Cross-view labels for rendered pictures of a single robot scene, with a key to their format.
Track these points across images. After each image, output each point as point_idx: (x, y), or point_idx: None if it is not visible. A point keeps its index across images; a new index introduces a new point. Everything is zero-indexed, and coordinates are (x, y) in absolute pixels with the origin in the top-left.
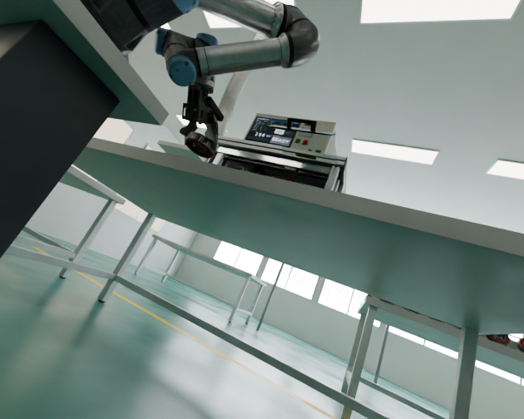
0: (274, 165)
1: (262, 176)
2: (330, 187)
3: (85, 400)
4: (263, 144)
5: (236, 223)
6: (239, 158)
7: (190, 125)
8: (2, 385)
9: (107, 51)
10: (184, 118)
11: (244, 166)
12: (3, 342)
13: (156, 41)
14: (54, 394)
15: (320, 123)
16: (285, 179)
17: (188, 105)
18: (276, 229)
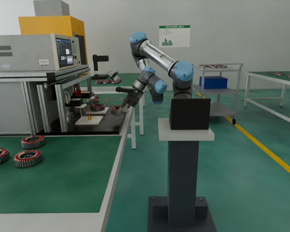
0: (66, 78)
1: (131, 111)
2: (91, 85)
3: (116, 211)
4: (72, 69)
5: None
6: (54, 82)
7: (125, 105)
8: (134, 223)
9: None
10: (133, 106)
11: (41, 82)
12: None
13: (164, 91)
14: (123, 216)
15: (75, 39)
16: (90, 92)
17: (135, 99)
18: None
